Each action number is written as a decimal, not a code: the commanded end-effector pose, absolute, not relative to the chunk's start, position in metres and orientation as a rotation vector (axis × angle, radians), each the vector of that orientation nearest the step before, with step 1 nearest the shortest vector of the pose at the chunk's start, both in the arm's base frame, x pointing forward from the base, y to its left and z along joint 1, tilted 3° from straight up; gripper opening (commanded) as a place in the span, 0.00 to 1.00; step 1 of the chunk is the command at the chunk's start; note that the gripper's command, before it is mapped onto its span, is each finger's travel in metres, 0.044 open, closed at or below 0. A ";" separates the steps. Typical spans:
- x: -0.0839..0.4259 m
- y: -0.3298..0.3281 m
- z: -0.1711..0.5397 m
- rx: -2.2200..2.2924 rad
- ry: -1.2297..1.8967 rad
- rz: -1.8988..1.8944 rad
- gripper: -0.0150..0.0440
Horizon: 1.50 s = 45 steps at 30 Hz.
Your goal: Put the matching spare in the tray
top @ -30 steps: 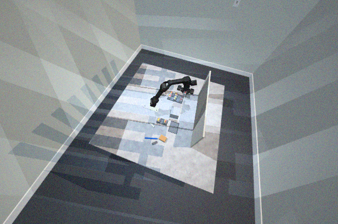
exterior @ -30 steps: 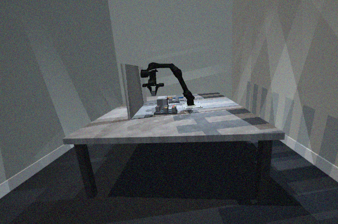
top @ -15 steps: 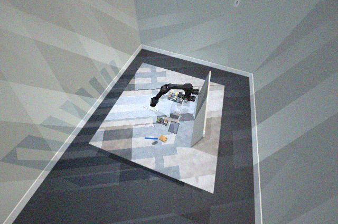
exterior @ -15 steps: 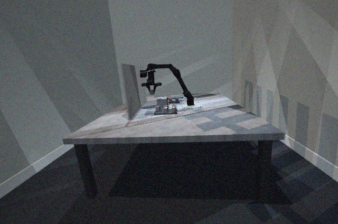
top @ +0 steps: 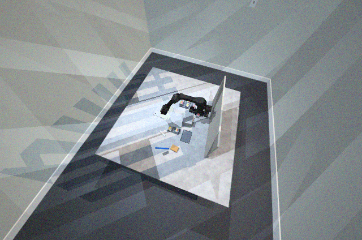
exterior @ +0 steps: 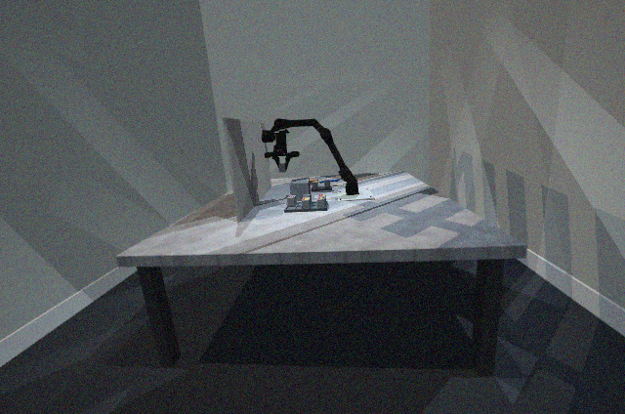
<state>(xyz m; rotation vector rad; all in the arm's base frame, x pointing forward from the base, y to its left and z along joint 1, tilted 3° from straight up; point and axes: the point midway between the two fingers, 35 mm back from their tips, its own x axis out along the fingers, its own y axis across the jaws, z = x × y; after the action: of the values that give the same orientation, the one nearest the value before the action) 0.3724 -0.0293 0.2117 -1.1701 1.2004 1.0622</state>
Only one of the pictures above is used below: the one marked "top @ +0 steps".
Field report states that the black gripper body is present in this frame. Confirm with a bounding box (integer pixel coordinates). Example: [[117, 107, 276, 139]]
[[189, 106, 209, 117]]

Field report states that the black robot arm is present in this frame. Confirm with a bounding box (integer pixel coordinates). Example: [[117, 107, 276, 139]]
[[160, 93, 212, 115]]

